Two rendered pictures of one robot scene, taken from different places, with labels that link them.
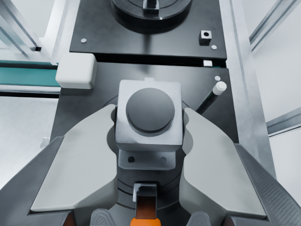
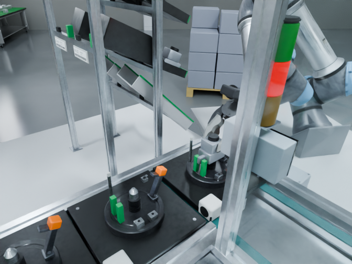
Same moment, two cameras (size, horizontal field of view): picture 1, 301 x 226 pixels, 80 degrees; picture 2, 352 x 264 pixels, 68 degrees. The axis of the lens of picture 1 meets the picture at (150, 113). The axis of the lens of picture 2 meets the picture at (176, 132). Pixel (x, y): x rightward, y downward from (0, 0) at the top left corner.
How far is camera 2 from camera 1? 0.69 m
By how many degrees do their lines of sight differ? 72
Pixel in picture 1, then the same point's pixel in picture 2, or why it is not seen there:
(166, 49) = (164, 188)
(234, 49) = (136, 172)
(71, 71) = (215, 200)
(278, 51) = (90, 180)
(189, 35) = (147, 185)
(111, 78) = (199, 196)
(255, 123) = (167, 155)
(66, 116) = not seen: hidden behind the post
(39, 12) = not seen: outside the picture
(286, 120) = (158, 149)
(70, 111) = not seen: hidden behind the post
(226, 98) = (168, 163)
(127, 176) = (223, 165)
